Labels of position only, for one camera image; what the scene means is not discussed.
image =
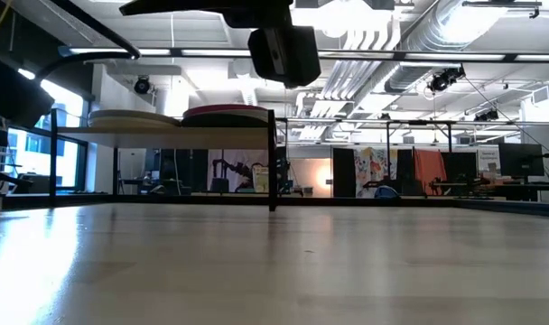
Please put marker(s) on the floral hanging cloth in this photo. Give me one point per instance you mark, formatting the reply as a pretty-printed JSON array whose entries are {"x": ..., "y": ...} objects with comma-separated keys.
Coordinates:
[{"x": 374, "y": 167}]

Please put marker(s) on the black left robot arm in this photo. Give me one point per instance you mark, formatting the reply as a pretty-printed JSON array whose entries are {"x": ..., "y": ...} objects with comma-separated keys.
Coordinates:
[{"x": 12, "y": 95}]

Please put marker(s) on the black partition panel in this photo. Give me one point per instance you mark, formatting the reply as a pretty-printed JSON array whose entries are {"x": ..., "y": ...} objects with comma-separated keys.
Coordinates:
[{"x": 343, "y": 173}]

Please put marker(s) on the black background monitor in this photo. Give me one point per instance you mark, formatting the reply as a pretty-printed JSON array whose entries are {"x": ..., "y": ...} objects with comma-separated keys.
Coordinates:
[{"x": 521, "y": 159}]

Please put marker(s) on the black ceiling camera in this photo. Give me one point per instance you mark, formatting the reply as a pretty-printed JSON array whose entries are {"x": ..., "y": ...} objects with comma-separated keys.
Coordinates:
[
  {"x": 486, "y": 115},
  {"x": 443, "y": 80},
  {"x": 142, "y": 85}
]

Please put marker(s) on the blue round object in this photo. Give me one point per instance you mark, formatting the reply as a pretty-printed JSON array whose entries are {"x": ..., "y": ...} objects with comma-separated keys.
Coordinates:
[{"x": 386, "y": 193}]

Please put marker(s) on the orange hanging cloth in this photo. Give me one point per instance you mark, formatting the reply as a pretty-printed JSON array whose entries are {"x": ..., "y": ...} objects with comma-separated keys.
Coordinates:
[{"x": 429, "y": 167}]

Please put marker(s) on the peach plate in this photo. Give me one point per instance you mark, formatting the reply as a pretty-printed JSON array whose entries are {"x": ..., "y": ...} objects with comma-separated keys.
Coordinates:
[{"x": 134, "y": 123}]

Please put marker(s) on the green white sign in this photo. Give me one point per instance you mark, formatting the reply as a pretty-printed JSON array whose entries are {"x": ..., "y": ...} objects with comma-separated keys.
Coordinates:
[{"x": 261, "y": 179}]

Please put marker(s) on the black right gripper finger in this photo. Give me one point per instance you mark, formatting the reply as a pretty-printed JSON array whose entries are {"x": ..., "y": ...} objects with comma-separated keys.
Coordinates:
[{"x": 256, "y": 19}]

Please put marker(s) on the overhead LED light bar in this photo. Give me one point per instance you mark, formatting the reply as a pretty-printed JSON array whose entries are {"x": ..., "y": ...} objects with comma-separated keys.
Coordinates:
[{"x": 392, "y": 56}]

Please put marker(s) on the magenta plate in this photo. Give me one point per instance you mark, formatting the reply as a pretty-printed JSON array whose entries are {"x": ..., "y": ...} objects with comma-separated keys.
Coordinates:
[{"x": 225, "y": 109}]

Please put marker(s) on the large window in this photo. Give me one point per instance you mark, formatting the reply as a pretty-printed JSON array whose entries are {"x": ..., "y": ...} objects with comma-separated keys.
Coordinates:
[{"x": 44, "y": 158}]

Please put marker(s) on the black aluminium table frame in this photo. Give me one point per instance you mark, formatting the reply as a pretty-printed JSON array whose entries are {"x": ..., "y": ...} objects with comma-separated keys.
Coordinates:
[{"x": 392, "y": 201}]

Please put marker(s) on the black background cabinet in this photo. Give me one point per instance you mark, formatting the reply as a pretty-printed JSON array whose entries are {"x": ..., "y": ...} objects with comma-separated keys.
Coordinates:
[{"x": 184, "y": 171}]

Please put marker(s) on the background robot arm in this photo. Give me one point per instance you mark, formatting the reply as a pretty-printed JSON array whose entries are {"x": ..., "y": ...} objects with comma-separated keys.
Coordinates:
[{"x": 231, "y": 173}]

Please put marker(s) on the background work desk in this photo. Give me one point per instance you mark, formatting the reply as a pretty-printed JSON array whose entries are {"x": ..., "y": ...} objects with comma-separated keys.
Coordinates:
[{"x": 505, "y": 187}]

